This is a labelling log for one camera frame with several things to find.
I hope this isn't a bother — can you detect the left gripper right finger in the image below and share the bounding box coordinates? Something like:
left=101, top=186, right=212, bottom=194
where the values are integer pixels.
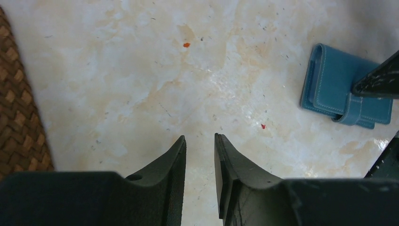
left=214, top=133, right=282, bottom=226

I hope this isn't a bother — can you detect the brown woven divided basket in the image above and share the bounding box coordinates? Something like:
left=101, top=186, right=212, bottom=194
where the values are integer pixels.
left=0, top=10, right=54, bottom=179

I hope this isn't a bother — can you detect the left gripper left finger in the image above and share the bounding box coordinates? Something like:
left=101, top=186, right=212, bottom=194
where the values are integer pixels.
left=126, top=136, right=186, bottom=226

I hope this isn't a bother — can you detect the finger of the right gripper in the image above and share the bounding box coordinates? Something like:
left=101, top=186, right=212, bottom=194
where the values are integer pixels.
left=365, top=132, right=399, bottom=179
left=351, top=52, right=399, bottom=99

